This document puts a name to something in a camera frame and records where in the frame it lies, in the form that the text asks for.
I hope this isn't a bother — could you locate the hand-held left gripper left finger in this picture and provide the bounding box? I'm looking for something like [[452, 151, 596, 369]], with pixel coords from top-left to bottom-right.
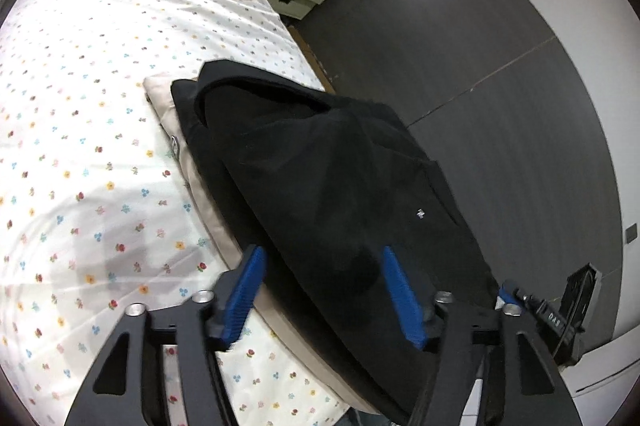
[[62, 245, 268, 426]]

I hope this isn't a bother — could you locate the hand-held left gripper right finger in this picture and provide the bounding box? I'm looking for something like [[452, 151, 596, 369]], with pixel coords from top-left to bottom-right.
[[381, 246, 583, 426]]

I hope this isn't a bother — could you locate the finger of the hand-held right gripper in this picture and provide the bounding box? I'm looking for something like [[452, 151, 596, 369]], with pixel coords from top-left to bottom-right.
[[497, 280, 568, 332]]

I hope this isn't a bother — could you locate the black button shirt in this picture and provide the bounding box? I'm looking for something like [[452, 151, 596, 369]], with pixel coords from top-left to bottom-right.
[[195, 80, 506, 426]]

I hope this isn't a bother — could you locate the beige folded cloth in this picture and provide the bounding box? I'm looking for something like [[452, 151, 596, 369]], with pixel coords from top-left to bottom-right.
[[144, 74, 361, 407]]

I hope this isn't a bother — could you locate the black folded garment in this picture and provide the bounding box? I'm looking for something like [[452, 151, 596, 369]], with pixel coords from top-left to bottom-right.
[[170, 60, 441, 167]]

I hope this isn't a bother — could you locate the floral white bed sheet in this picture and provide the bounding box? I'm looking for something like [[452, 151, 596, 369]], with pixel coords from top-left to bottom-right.
[[0, 0, 351, 426]]

